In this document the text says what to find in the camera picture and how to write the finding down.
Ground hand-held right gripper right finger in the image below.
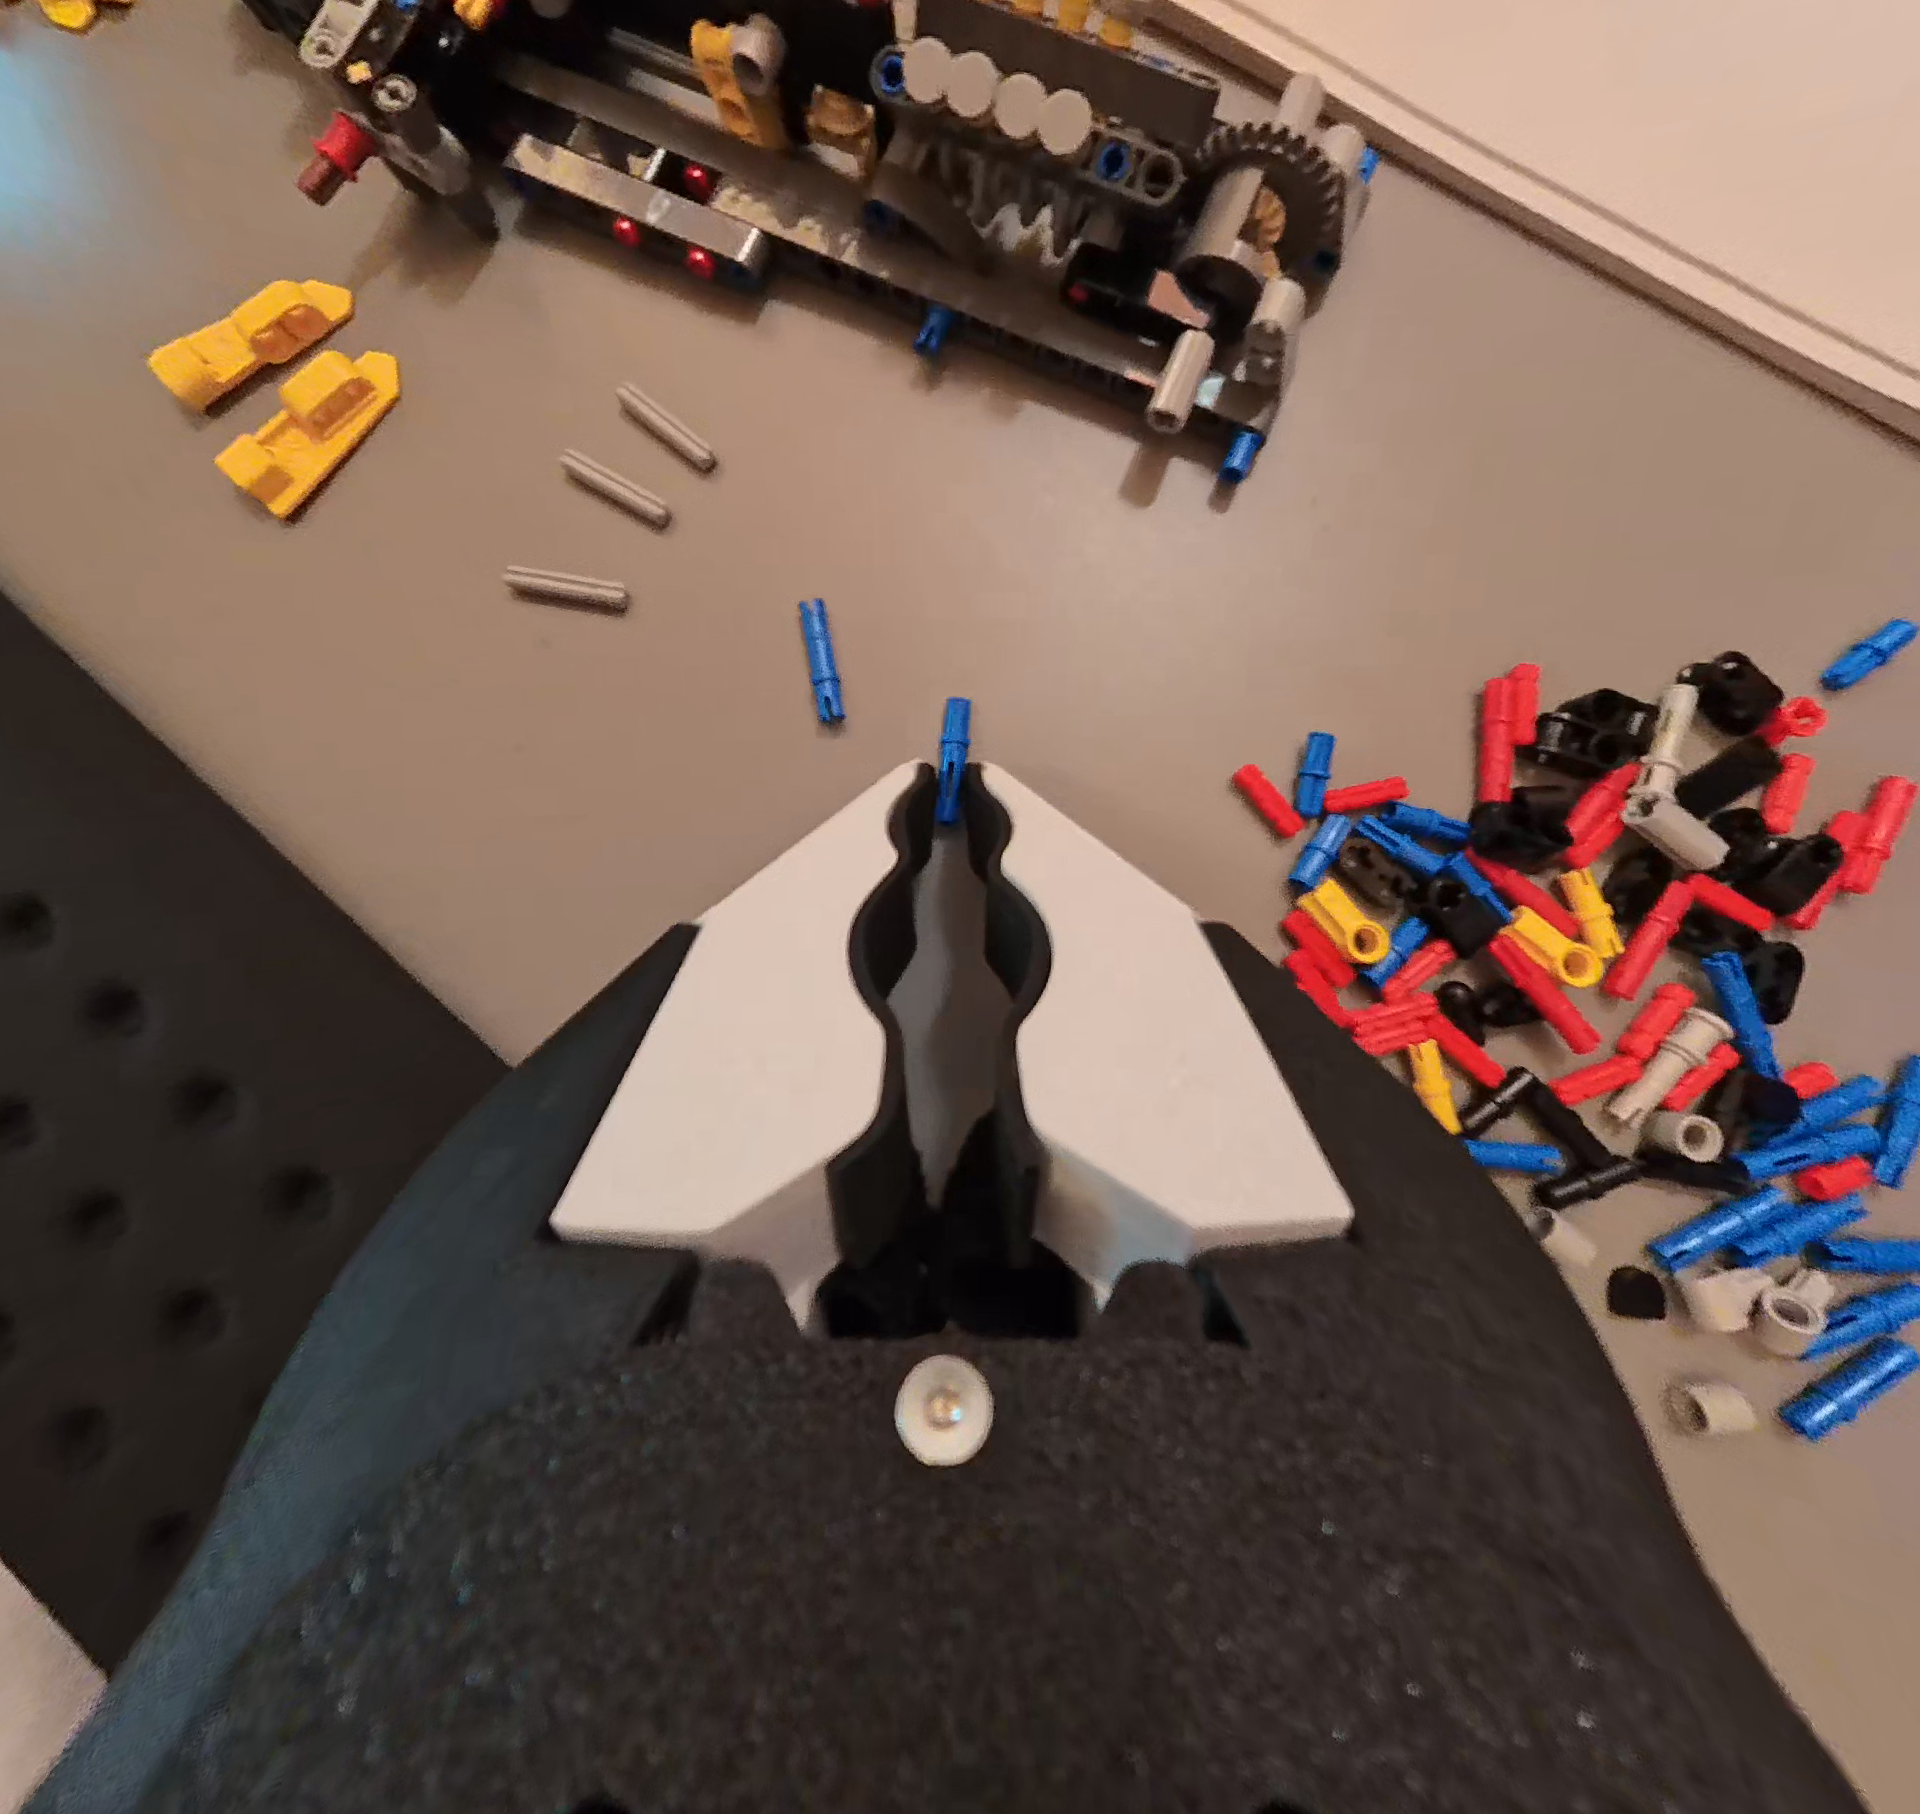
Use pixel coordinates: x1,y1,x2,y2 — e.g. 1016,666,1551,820
948,761,1357,1341

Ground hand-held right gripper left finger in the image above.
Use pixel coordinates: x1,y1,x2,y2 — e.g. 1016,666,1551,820
547,758,952,1341

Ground pile of small lego pins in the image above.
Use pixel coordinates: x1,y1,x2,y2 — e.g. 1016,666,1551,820
1231,647,1920,1444

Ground yellow lego panel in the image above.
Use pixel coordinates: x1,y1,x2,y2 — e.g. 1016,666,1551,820
213,348,403,521
147,280,357,415

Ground white instruction booklet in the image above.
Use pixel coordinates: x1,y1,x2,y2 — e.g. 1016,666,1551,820
929,0,1920,439

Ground lego car chassis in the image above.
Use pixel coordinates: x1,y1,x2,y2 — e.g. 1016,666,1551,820
193,0,1380,484

